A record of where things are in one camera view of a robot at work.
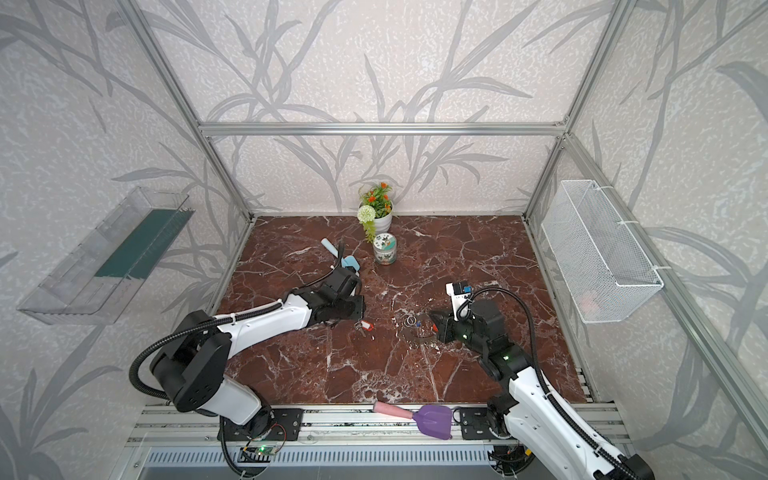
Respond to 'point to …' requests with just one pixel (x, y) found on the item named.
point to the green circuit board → (265, 449)
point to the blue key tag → (411, 320)
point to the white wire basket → (602, 271)
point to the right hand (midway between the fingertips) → (430, 305)
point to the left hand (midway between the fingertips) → (369, 300)
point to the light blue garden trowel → (346, 261)
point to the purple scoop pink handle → (437, 419)
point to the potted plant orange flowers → (375, 211)
